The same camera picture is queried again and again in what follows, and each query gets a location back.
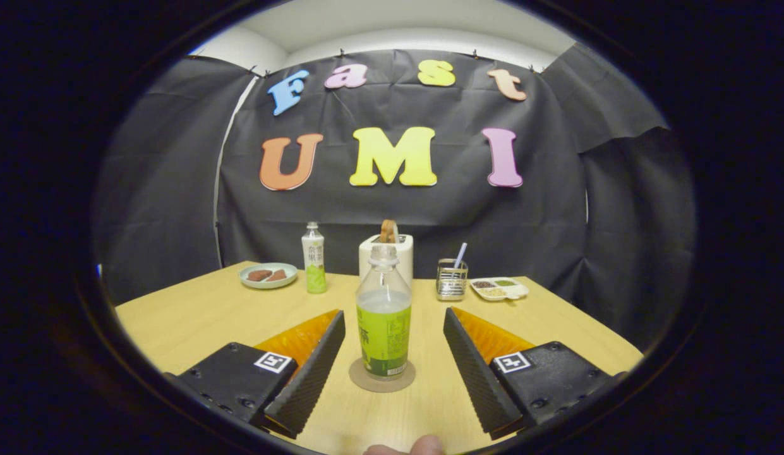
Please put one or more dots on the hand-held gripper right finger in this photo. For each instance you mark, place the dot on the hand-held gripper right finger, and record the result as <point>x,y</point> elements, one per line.
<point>477,373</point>

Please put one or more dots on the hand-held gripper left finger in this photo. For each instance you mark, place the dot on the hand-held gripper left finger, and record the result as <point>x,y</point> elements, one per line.
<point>313,373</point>

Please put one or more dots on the round brown coaster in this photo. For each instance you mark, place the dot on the round brown coaster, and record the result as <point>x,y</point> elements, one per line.
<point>365,384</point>

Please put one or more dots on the clear juice bottle green label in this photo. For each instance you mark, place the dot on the clear juice bottle green label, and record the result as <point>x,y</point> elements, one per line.
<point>383,335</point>

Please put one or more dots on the small capped white-green bottle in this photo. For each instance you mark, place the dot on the small capped white-green bottle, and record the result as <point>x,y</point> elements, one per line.
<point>314,265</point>

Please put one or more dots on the white divided tray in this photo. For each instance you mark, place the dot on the white divided tray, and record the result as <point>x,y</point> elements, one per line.
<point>499,289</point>

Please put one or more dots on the pale green plate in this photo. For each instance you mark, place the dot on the pale green plate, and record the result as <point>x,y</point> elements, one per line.
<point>265,285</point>

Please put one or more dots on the brown meat piece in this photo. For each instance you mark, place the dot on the brown meat piece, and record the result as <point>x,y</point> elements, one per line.
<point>278,276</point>
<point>259,275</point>

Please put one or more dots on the light wooden table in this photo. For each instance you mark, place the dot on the light wooden table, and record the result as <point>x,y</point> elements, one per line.
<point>208,316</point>

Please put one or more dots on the purple straw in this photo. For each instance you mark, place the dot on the purple straw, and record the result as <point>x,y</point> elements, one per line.
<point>460,254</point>

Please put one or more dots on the white toaster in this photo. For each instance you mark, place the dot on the white toaster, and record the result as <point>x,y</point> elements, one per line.
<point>405,259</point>

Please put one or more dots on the brown bread slice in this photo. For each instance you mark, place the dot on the brown bread slice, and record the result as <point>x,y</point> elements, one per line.
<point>389,231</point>

